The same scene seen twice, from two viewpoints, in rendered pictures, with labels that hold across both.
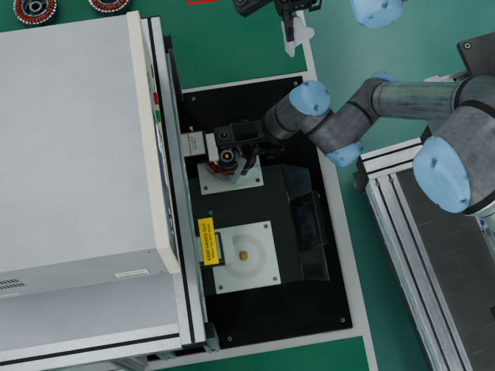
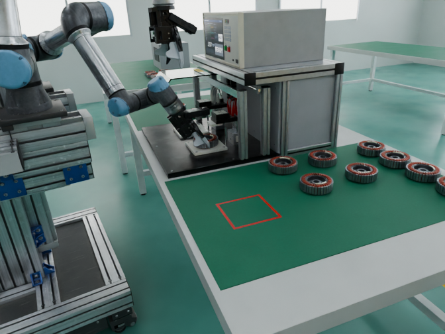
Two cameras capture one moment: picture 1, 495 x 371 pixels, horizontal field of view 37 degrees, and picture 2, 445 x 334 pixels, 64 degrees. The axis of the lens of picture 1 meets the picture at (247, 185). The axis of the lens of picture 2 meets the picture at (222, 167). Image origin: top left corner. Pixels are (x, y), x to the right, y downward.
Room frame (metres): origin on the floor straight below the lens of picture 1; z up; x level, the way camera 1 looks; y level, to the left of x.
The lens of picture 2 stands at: (2.08, -0.18, 1.34)
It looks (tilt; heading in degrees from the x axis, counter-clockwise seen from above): 24 degrees down; 169
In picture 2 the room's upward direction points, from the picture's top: 3 degrees counter-clockwise
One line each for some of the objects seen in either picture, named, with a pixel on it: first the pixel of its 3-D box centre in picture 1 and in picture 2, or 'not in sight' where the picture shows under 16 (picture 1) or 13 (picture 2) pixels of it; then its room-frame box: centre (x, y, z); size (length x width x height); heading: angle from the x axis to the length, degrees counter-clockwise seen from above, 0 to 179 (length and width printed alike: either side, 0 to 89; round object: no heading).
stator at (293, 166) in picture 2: not in sight; (283, 164); (0.90, 0.30, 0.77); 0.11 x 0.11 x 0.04
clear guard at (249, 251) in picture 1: (239, 232); (187, 78); (0.37, 0.02, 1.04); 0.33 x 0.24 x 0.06; 98
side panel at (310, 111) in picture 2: not in sight; (309, 116); (0.76, 0.47, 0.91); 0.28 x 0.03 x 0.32; 98
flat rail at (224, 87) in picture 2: (185, 181); (214, 82); (0.48, 0.13, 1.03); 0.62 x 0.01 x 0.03; 8
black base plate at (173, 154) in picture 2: (229, 210); (200, 140); (0.49, 0.04, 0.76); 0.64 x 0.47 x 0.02; 8
